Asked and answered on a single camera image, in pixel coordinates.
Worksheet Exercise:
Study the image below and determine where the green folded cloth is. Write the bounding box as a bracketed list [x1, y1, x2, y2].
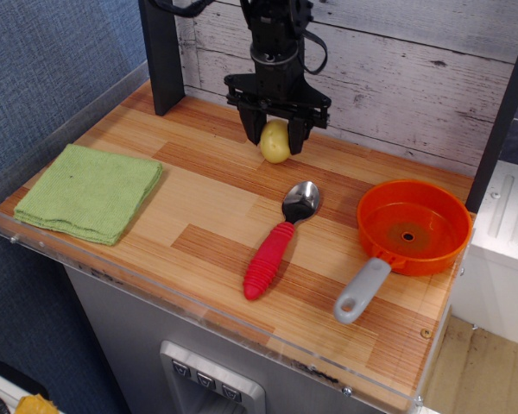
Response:
[14, 144, 163, 246]

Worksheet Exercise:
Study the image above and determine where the clear acrylic table guard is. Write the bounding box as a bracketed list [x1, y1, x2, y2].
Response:
[0, 66, 471, 413]

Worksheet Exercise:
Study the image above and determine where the silver dispenser button panel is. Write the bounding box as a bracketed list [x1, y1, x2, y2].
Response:
[160, 341, 267, 413]

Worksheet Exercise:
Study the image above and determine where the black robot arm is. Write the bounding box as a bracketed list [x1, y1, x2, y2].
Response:
[224, 1, 332, 155]

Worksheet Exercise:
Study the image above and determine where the orange pan with grey handle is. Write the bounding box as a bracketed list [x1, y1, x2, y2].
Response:
[333, 179, 472, 324]

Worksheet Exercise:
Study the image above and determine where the black left shelf post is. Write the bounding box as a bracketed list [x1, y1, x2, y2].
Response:
[138, 1, 185, 116]

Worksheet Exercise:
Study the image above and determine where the black right shelf post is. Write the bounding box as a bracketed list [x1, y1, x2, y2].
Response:
[465, 55, 518, 214]

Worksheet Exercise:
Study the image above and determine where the black shelf post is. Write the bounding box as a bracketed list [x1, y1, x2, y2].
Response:
[138, 1, 185, 116]
[465, 55, 518, 214]

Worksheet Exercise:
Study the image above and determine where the grey toy cabinet front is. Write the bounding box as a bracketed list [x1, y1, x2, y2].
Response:
[66, 268, 377, 413]

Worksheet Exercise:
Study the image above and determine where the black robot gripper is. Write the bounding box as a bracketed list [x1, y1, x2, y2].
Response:
[224, 53, 332, 154]

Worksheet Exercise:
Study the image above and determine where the yellow black object bottom left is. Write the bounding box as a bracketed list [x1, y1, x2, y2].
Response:
[0, 394, 60, 414]

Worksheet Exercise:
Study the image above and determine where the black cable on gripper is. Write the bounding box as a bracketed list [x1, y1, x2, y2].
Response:
[301, 29, 329, 75]

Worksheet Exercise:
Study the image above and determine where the red handled metal spoon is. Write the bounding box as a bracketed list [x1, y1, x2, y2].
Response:
[243, 181, 320, 301]

